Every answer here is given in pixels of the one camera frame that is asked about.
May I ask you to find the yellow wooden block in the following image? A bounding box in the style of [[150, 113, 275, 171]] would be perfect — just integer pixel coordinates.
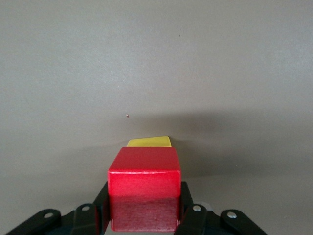
[[127, 135, 173, 148]]

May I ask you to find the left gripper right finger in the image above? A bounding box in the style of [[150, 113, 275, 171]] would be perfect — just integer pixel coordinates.
[[175, 181, 277, 235]]

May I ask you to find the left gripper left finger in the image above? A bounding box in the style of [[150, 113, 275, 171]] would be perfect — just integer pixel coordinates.
[[0, 181, 112, 235]]

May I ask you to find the red wooden block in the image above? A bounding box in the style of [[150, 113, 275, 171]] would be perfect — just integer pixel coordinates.
[[107, 146, 182, 232]]

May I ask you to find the brown paper table cover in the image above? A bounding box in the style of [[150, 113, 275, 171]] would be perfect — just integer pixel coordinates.
[[0, 0, 313, 235]]

